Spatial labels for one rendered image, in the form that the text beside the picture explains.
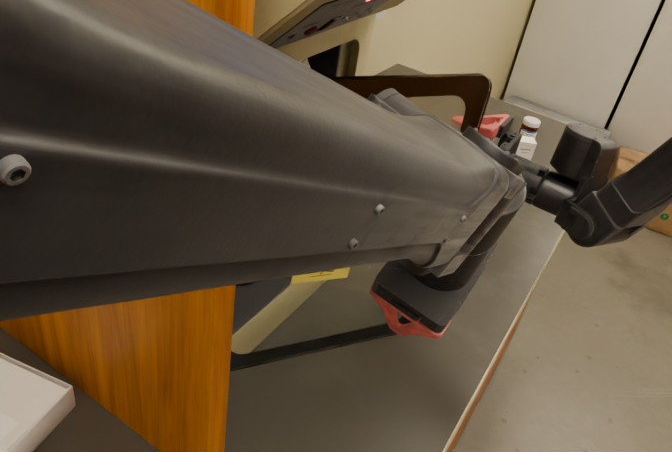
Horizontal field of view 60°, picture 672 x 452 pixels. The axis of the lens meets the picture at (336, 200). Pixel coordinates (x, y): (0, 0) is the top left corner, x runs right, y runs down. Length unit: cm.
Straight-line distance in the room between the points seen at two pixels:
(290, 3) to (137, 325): 37
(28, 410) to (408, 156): 69
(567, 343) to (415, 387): 170
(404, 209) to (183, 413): 54
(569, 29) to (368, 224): 347
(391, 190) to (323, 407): 69
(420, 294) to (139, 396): 40
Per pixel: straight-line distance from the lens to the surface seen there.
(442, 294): 47
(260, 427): 81
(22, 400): 82
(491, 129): 83
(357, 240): 16
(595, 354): 257
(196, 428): 69
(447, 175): 21
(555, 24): 363
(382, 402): 86
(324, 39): 70
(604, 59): 361
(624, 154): 354
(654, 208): 79
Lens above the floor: 161
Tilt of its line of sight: 34 degrees down
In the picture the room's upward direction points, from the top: 10 degrees clockwise
